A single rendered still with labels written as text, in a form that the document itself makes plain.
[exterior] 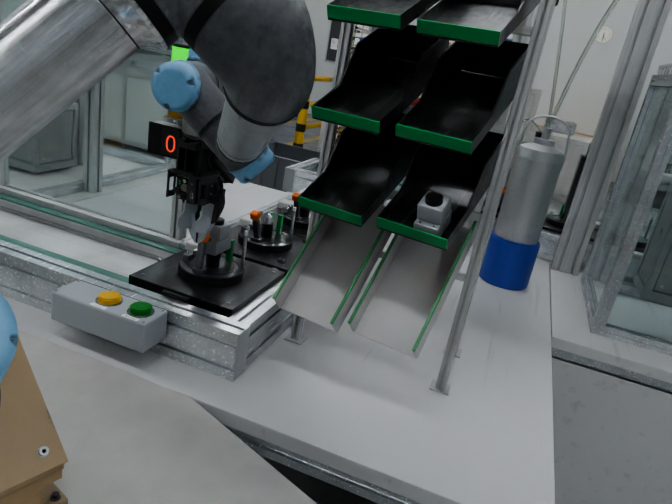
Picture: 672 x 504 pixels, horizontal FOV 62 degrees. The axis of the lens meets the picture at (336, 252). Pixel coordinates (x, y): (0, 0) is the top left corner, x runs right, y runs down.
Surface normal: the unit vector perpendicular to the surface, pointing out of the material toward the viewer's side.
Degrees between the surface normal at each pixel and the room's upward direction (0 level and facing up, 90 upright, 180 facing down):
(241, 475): 0
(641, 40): 90
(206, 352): 90
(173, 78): 90
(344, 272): 45
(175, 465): 0
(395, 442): 0
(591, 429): 90
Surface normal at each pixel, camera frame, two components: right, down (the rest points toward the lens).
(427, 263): -0.23, -0.50
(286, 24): 0.67, 0.29
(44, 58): 0.37, 0.33
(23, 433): 0.65, -0.44
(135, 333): -0.34, 0.27
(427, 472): 0.17, -0.92
